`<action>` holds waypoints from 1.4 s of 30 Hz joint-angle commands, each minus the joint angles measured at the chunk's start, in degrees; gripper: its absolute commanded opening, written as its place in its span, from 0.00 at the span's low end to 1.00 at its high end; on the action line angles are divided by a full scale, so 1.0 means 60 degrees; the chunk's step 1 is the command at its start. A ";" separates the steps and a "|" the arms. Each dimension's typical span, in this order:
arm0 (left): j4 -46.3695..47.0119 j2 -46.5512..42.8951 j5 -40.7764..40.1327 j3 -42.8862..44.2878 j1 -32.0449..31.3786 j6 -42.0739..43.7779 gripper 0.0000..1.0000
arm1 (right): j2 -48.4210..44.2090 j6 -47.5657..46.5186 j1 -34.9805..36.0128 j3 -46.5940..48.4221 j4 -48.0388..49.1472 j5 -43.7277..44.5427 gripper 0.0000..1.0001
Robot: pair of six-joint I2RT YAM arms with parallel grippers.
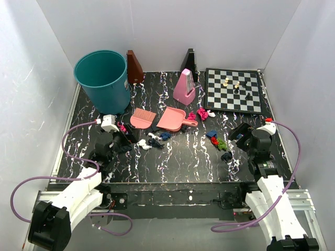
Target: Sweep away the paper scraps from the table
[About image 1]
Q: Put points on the pink metronome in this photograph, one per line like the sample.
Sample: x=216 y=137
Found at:
x=184 y=91

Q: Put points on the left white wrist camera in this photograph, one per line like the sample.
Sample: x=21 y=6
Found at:
x=107 y=123

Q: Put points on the pink dustpan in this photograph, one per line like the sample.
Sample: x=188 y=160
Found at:
x=173 y=119

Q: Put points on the black metronome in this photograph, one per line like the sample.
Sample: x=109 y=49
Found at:
x=189 y=61

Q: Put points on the black white chessboard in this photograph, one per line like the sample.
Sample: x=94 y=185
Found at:
x=220 y=98

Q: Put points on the pink hand brush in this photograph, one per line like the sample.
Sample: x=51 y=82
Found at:
x=142 y=119

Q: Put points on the white chess piece left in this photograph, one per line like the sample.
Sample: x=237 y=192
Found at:
x=225 y=84

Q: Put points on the dark navy scrap left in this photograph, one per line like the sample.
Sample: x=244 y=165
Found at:
x=125 y=148

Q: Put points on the dark navy scrap centre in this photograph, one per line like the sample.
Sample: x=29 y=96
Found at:
x=155 y=143

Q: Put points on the black chess piece lower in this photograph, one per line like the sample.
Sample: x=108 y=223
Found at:
x=248 y=96

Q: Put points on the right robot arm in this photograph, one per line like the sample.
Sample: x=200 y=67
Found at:
x=267 y=198

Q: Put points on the dark navy scrap lower right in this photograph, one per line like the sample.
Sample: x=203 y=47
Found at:
x=227 y=157

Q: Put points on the teal plastic waste bin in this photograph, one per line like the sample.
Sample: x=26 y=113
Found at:
x=103 y=76

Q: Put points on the red paper scrap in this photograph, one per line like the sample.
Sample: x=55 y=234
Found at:
x=214 y=141

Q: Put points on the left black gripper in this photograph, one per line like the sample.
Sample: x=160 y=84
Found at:
x=131 y=138

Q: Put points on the dark scrap near dustpan handle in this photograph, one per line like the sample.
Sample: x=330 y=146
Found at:
x=184 y=128

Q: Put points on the white paper scrap lower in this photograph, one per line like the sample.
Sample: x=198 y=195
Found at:
x=142 y=143

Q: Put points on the magenta paper scrap small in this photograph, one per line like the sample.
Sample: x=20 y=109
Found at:
x=191 y=116

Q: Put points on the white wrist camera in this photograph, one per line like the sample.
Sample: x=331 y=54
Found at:
x=269 y=126
x=107 y=123

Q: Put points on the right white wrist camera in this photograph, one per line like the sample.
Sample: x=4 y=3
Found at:
x=269 y=126

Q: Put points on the dark scrap under dustpan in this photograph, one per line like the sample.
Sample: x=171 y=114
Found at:
x=153 y=127

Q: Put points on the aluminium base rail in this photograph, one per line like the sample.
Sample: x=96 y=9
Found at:
x=300 y=200

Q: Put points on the blue paper scrap centre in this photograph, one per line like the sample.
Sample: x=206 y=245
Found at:
x=165 y=136

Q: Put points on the magenta paper scrap left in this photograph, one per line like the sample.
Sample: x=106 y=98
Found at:
x=121 y=127

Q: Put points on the blue paper scrap right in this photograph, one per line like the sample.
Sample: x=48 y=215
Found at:
x=211 y=134

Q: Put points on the white paper scrap right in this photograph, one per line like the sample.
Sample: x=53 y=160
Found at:
x=211 y=114

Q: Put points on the blue paper scrap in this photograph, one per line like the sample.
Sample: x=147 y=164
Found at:
x=165 y=136
x=211 y=134

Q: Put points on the magenta paper scrap right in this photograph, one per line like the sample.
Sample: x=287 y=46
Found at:
x=202 y=113

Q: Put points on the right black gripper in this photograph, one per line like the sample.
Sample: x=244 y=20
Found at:
x=244 y=129

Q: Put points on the brown wooden metronome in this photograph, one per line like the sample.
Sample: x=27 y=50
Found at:
x=134 y=69

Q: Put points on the dark navy scrap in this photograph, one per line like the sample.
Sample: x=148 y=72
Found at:
x=125 y=148
x=155 y=143
x=227 y=157

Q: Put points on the white paper scrap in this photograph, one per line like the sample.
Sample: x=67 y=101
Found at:
x=142 y=143
x=211 y=114
x=154 y=136

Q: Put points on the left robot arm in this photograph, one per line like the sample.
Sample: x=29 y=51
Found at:
x=53 y=222

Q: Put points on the white paper scrap centre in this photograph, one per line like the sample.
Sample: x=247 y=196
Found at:
x=154 y=136

